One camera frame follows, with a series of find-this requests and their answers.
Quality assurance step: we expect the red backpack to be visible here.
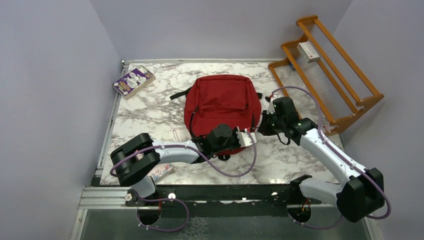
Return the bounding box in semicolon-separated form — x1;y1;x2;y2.
169;74;263;161

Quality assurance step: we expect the purple cover book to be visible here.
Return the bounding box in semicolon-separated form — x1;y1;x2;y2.
112;65;156;100

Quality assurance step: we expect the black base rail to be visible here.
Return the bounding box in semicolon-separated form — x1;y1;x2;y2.
125;184;320;218

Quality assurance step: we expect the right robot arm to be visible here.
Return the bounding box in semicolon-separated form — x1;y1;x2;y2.
257;96;388;223

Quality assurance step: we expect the white marker red cap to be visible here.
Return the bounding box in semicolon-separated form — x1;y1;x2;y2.
172;129;179;142

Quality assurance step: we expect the floral cover book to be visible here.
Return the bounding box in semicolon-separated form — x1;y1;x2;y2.
147;163;175;184

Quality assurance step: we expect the wooden rack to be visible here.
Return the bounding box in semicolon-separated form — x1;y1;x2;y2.
268;15;384;136

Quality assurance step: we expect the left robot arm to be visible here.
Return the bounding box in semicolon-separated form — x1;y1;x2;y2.
109;124;257;206

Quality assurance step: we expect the aluminium table frame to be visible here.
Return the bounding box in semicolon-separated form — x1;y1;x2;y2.
73;59;382;240

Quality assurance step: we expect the white red small box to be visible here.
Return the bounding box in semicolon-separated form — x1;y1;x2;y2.
297;41;320;63

